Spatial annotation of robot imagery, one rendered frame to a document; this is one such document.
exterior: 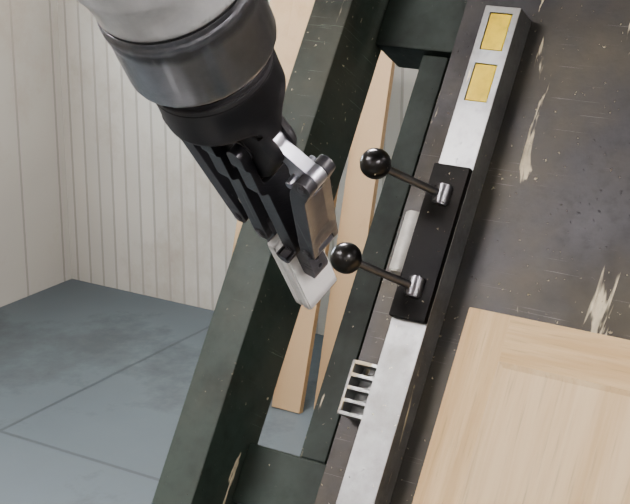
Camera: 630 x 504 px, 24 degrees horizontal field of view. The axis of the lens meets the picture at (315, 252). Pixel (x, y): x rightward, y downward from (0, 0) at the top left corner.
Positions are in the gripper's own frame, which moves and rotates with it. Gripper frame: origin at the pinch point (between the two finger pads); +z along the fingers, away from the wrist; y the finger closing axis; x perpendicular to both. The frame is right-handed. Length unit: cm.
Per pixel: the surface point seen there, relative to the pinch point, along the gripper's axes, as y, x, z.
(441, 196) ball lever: 35, -41, 61
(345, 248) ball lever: 37, -26, 56
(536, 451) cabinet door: 10, -22, 73
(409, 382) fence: 27, -21, 71
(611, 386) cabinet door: 6, -32, 69
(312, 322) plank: 201, -105, 307
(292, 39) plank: 245, -168, 253
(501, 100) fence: 37, -56, 60
